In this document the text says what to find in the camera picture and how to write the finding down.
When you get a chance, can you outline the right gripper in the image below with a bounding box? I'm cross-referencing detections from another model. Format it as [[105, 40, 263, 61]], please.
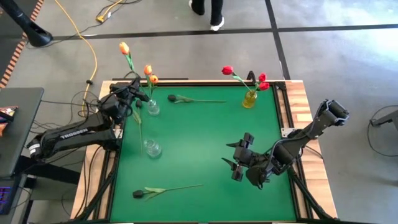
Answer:
[[221, 133, 280, 190]]

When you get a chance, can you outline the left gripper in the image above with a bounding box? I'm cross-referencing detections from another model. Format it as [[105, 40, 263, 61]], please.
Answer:
[[98, 77, 151, 124]]

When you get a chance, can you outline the clear ribbed glass vase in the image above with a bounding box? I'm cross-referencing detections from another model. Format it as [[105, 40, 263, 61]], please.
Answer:
[[146, 98, 161, 116]]

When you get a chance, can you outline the yellow glass vase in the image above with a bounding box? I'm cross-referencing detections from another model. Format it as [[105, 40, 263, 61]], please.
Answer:
[[242, 90, 258, 110]]

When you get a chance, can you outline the clear round patterned glass vase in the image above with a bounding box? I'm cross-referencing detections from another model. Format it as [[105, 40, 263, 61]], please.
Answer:
[[144, 139, 163, 158]]

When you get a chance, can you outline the black flat bar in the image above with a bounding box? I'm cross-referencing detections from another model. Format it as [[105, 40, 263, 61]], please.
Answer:
[[111, 77, 189, 82]]

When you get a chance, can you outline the green table mat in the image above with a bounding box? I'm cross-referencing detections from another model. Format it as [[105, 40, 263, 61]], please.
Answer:
[[110, 85, 297, 223]]

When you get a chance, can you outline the person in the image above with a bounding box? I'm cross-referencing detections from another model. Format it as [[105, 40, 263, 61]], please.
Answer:
[[188, 0, 225, 32]]

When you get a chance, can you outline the black floor stand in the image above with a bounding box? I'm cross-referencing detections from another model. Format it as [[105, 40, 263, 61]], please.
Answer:
[[0, 0, 53, 48]]

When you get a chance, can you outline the black desk foot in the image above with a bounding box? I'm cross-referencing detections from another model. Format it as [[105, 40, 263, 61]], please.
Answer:
[[14, 154, 81, 185]]

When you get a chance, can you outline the grey desk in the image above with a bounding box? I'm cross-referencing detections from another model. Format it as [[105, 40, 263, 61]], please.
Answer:
[[0, 87, 45, 179]]

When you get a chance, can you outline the colourful snack bag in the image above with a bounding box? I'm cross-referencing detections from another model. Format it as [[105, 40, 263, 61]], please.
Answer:
[[0, 105, 19, 138]]

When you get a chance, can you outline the black floor mat orange edge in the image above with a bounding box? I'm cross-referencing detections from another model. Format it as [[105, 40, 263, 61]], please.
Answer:
[[0, 0, 45, 90]]

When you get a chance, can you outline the backlit keyboard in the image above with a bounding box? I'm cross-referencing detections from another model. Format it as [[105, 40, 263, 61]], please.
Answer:
[[0, 185, 14, 215]]

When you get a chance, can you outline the yellow extension cable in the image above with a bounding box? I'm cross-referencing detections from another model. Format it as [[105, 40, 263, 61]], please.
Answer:
[[54, 0, 99, 110]]

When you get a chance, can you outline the black aluminium table frame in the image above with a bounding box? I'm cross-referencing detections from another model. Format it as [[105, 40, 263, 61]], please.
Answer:
[[70, 79, 340, 224]]

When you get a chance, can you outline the yellow cable with plug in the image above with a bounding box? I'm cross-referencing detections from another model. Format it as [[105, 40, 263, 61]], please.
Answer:
[[95, 0, 124, 24]]

